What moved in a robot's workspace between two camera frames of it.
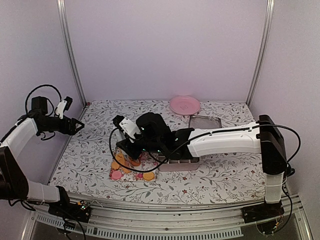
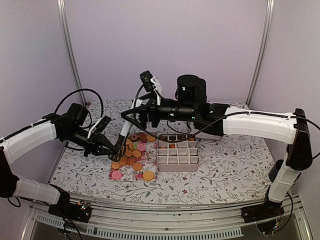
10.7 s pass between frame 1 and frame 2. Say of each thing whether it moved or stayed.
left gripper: moved
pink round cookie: stayed
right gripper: moved
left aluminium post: stayed
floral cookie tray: stayed
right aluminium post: stayed
